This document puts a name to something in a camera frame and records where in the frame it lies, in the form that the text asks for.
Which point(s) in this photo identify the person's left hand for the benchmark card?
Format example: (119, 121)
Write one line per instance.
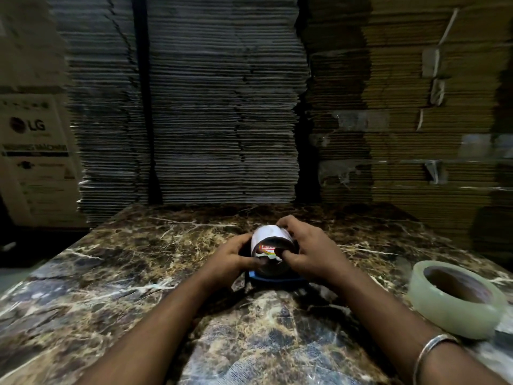
(226, 262)

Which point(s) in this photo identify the person's right hand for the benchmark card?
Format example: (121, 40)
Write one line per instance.
(316, 256)

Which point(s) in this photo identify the person's left thumb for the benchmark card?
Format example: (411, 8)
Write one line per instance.
(246, 263)

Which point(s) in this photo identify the person's right thumb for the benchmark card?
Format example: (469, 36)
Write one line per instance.
(290, 259)

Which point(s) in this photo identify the blue tape dispenser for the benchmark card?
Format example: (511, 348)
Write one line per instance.
(276, 279)

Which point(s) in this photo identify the tape roll with white label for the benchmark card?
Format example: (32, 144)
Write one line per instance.
(266, 238)

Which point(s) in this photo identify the person's left forearm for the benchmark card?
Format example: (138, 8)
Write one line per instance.
(160, 332)

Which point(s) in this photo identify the person's right forearm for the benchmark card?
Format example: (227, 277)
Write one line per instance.
(400, 328)

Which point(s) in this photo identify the wide grey flattened cardboard stack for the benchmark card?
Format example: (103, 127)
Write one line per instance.
(224, 108)

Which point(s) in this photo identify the clear packing tape roll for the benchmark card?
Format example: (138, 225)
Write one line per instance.
(449, 312)

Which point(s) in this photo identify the brown flattened cardboard stack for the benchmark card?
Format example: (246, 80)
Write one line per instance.
(408, 116)

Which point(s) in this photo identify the narrow grey flattened cardboard stack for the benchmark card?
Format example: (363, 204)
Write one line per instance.
(104, 128)

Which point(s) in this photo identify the printed cardboard appliance box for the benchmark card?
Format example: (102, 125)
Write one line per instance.
(34, 152)

